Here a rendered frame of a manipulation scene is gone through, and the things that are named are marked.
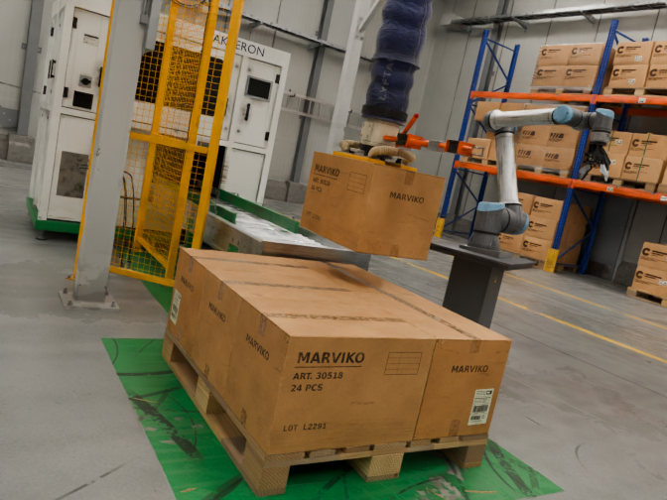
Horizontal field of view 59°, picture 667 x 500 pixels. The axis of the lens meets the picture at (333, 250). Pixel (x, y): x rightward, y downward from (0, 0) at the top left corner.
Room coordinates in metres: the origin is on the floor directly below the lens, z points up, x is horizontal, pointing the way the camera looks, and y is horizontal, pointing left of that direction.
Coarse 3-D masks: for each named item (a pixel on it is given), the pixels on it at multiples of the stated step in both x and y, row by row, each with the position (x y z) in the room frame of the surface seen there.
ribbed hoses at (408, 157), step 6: (342, 144) 3.00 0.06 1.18; (348, 144) 3.04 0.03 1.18; (354, 144) 3.06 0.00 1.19; (342, 150) 2.99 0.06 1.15; (348, 150) 2.99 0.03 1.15; (372, 150) 2.75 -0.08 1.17; (378, 150) 2.73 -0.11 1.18; (384, 150) 2.73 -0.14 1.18; (390, 150) 2.75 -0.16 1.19; (396, 150) 2.78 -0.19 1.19; (402, 150) 2.79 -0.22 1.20; (372, 156) 2.77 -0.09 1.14; (402, 156) 2.80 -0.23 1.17; (408, 156) 2.80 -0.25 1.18; (414, 156) 2.82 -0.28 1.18; (402, 162) 2.87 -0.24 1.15; (408, 162) 2.86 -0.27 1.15
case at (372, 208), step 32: (320, 160) 3.00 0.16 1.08; (352, 160) 2.73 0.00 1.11; (320, 192) 2.94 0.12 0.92; (352, 192) 2.68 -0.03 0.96; (384, 192) 2.60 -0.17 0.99; (416, 192) 2.69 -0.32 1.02; (320, 224) 2.89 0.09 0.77; (352, 224) 2.63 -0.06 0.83; (384, 224) 2.62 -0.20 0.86; (416, 224) 2.71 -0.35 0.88; (416, 256) 2.73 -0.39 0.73
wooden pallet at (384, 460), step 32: (192, 384) 2.42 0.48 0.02; (224, 416) 2.19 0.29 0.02; (224, 448) 1.98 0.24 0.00; (256, 448) 1.78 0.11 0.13; (352, 448) 1.91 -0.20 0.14; (384, 448) 1.98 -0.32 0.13; (416, 448) 2.06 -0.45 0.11; (448, 448) 2.29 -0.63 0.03; (480, 448) 2.25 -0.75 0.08; (256, 480) 1.75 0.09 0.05
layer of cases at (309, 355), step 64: (192, 256) 2.58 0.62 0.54; (256, 256) 2.90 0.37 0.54; (192, 320) 2.46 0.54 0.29; (256, 320) 1.93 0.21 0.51; (320, 320) 1.96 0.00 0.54; (384, 320) 2.14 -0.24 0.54; (448, 320) 2.36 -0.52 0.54; (256, 384) 1.86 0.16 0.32; (320, 384) 1.81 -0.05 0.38; (384, 384) 1.95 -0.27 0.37; (448, 384) 2.11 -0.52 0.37; (320, 448) 1.84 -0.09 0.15
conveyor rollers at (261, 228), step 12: (228, 204) 4.95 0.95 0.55; (240, 216) 4.34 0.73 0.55; (252, 216) 4.49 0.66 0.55; (252, 228) 3.82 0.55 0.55; (264, 228) 3.96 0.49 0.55; (276, 228) 4.10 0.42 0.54; (276, 240) 3.52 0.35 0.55; (288, 240) 3.66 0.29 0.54; (300, 240) 3.80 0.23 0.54; (312, 240) 3.86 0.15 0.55
